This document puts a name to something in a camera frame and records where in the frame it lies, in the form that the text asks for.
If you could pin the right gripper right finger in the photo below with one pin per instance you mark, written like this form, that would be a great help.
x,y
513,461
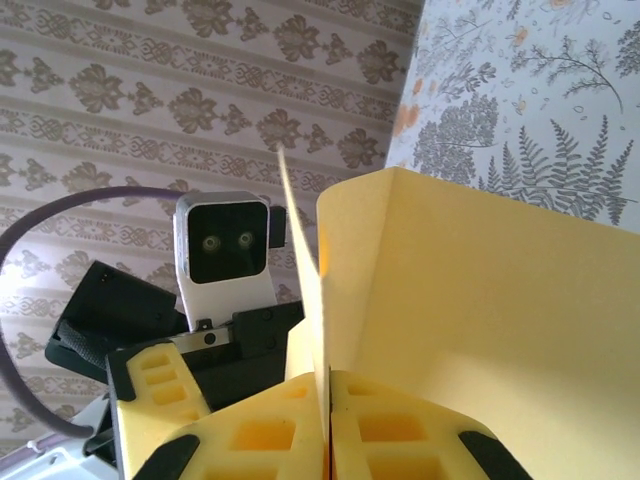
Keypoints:
x,y
400,435

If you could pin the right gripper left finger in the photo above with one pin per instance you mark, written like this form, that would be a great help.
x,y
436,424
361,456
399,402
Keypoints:
x,y
260,430

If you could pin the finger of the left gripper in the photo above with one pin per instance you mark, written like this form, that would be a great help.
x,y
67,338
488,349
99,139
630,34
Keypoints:
x,y
160,385

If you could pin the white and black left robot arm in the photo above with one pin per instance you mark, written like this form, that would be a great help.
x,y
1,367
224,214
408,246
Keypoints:
x,y
60,462

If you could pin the floral patterned table cover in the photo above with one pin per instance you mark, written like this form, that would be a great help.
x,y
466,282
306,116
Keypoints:
x,y
550,100

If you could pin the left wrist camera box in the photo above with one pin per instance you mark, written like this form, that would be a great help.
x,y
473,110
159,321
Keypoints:
x,y
225,245

